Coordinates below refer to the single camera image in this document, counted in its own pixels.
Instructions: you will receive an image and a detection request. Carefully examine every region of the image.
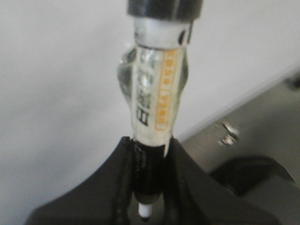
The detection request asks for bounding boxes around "black dry-erase marker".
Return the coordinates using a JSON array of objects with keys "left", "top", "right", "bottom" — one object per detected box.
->
[{"left": 118, "top": 0, "right": 202, "bottom": 222}]

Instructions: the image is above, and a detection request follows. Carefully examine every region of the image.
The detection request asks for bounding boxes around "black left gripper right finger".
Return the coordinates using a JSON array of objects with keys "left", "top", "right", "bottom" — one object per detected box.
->
[{"left": 163, "top": 138, "right": 279, "bottom": 225}]

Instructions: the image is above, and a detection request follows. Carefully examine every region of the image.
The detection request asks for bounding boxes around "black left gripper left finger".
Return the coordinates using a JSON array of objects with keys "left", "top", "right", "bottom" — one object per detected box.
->
[{"left": 25, "top": 136, "right": 134, "bottom": 225}]

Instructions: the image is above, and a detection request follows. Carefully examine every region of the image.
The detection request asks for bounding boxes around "white whiteboard with aluminium frame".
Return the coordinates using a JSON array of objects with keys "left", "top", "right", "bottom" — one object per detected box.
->
[{"left": 0, "top": 0, "right": 300, "bottom": 225}]

